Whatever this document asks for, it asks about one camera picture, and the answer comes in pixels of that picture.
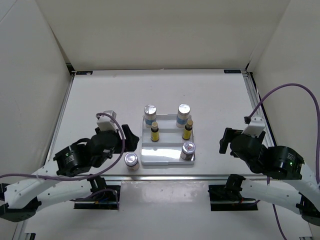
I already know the tan spice jar red label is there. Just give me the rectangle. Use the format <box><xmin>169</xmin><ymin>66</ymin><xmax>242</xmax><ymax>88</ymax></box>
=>
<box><xmin>124</xmin><ymin>152</ymin><xmax>140</xmax><ymax>171</ymax></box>

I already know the yellow label bottle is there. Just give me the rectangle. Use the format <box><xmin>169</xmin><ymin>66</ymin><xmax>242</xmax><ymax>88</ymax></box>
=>
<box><xmin>150</xmin><ymin>121</ymin><xmax>160</xmax><ymax>142</ymax></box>
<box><xmin>182</xmin><ymin>119</ymin><xmax>194</xmax><ymax>140</ymax></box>

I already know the blue label bead jar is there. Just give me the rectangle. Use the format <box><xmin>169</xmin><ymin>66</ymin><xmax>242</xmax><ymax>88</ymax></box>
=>
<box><xmin>144</xmin><ymin>104</ymin><xmax>157</xmax><ymax>128</ymax></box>
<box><xmin>176</xmin><ymin>103</ymin><xmax>192</xmax><ymax>128</ymax></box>

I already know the dark spice jar red label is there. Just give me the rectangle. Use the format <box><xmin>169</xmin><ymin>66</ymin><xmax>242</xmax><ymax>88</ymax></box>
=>
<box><xmin>180</xmin><ymin>141</ymin><xmax>196</xmax><ymax>161</ymax></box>

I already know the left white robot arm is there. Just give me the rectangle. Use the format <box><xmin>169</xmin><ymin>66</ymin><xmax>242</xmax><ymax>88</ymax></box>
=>
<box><xmin>0</xmin><ymin>124</ymin><xmax>139</xmax><ymax>223</ymax></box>

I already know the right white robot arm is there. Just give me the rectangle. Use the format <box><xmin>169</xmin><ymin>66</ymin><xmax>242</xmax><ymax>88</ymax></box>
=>
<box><xmin>219</xmin><ymin>127</ymin><xmax>320</xmax><ymax>226</ymax></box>

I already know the white tiered organizer tray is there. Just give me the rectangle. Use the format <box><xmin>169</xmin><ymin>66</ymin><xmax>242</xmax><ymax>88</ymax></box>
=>
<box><xmin>139</xmin><ymin>114</ymin><xmax>196</xmax><ymax>168</ymax></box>

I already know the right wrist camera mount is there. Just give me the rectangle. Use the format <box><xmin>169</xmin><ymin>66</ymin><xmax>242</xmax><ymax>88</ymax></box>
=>
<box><xmin>242</xmin><ymin>115</ymin><xmax>265</xmax><ymax>138</ymax></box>

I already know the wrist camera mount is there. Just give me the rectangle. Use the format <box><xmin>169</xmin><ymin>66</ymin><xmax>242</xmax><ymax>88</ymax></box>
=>
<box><xmin>96</xmin><ymin>114</ymin><xmax>118</xmax><ymax>132</ymax></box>
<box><xmin>242</xmin><ymin>115</ymin><xmax>265</xmax><ymax>138</ymax></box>

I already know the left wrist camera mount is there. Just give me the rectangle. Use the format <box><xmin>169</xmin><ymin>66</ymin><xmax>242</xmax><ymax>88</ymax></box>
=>
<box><xmin>96</xmin><ymin>114</ymin><xmax>118</xmax><ymax>132</ymax></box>

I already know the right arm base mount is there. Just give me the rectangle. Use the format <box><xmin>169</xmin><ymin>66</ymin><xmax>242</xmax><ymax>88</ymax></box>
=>
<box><xmin>207</xmin><ymin>174</ymin><xmax>259</xmax><ymax>212</ymax></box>

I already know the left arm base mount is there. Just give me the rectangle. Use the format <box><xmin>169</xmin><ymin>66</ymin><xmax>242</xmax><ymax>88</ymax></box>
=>
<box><xmin>73</xmin><ymin>176</ymin><xmax>122</xmax><ymax>211</ymax></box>

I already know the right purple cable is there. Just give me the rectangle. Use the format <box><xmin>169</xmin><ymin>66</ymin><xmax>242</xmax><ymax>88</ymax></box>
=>
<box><xmin>242</xmin><ymin>83</ymin><xmax>320</xmax><ymax>240</ymax></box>

